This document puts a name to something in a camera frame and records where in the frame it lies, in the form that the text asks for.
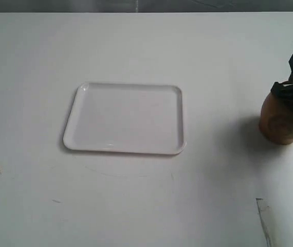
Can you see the clear tape strip right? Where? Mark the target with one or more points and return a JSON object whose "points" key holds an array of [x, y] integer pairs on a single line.
{"points": [[267, 221]]}

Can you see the white rectangular plastic tray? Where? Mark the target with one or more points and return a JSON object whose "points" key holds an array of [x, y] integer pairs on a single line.
{"points": [[126, 118]]}

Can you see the brown wooden mortar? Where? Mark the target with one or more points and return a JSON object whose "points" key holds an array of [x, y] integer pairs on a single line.
{"points": [[276, 115]]}

